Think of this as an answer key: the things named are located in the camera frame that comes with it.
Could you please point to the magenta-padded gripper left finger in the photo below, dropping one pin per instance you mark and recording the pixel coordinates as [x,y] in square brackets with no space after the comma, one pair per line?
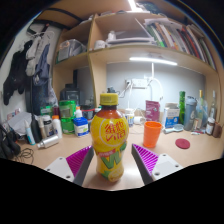
[63,167]

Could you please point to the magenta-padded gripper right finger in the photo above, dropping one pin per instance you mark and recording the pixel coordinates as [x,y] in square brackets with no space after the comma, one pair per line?
[163,165]

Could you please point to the yellow drink bottle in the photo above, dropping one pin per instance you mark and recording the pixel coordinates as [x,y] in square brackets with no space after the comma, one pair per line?
[110,136]

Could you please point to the red round coaster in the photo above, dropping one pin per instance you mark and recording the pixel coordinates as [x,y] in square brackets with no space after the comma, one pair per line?
[182,143]

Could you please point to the silver spray can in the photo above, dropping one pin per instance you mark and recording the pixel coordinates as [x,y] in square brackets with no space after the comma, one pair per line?
[48,142]

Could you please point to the orange plastic cup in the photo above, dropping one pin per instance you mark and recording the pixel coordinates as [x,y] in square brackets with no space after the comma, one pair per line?
[152,135]

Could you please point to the white hand brush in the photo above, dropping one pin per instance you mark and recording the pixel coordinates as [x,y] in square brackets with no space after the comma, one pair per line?
[178,127]

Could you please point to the blue and white tub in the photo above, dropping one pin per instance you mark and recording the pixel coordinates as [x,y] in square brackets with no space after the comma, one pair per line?
[81,127]

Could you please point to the white and blue carton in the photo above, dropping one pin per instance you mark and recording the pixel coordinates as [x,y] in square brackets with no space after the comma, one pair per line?
[171,116]

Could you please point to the magenta foil pouch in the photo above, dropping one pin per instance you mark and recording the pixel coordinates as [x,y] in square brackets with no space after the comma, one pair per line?
[152,110]

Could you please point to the green canister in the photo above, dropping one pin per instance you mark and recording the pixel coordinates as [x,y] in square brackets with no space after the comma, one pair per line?
[67,111]

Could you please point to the grey shaker bottle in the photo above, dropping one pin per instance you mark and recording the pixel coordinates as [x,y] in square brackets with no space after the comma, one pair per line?
[190,113]

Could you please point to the brown jar white lid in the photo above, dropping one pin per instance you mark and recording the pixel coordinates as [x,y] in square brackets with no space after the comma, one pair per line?
[210,126]

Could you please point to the tall green bottle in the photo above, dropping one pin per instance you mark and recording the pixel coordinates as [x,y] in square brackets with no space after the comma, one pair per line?
[182,106]

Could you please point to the brown mug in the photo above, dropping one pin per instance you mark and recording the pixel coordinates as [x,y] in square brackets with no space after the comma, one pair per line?
[218,130]

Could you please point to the yellow-capped bottle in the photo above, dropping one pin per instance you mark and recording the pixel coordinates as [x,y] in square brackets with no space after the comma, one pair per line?
[200,106]

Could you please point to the black appliance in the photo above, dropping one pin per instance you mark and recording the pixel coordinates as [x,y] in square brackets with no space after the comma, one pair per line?
[70,94]

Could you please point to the clear glass bottle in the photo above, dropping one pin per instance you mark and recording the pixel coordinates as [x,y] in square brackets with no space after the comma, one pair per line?
[213,108]

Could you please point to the white LED light bar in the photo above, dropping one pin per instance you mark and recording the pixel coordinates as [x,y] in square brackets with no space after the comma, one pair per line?
[132,4]
[153,61]

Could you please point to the hanging dark clothes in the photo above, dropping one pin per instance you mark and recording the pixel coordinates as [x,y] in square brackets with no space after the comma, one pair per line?
[20,71]

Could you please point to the white wall power socket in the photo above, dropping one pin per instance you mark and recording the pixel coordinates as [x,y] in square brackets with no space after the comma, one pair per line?
[138,83]

